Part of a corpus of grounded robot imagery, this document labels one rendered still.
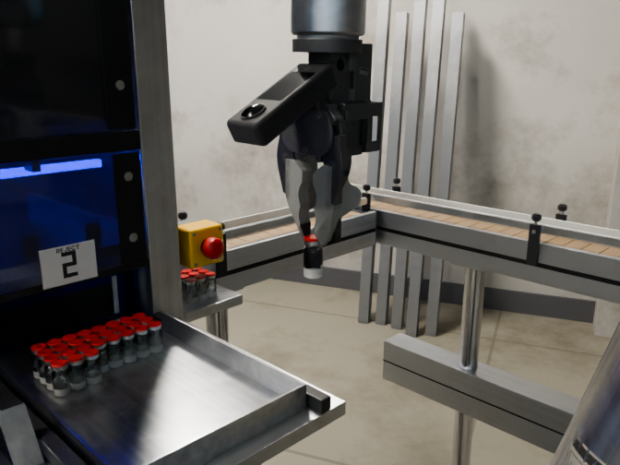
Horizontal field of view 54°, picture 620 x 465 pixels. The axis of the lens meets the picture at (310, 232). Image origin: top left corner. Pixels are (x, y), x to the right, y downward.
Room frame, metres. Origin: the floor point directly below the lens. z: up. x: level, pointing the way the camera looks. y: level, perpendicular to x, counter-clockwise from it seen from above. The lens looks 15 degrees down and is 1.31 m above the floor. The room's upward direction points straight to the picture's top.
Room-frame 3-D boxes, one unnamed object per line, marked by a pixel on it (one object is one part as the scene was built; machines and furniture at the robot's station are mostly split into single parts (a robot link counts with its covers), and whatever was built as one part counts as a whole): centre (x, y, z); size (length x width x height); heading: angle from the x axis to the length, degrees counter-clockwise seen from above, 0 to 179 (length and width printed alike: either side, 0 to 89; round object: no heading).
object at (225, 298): (1.11, 0.23, 0.87); 0.14 x 0.13 x 0.02; 45
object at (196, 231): (1.07, 0.21, 0.99); 0.08 x 0.07 x 0.07; 45
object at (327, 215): (0.63, -0.03, 1.17); 0.06 x 0.03 x 0.09; 135
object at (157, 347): (0.80, 0.29, 0.90); 0.18 x 0.02 x 0.05; 135
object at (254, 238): (1.37, 0.11, 0.92); 0.69 x 0.15 x 0.16; 135
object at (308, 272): (0.64, 0.00, 1.10); 0.02 x 0.02 x 0.04
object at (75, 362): (0.75, 0.32, 0.90); 0.02 x 0.02 x 0.05
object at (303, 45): (0.65, -0.02, 1.27); 0.09 x 0.08 x 0.12; 135
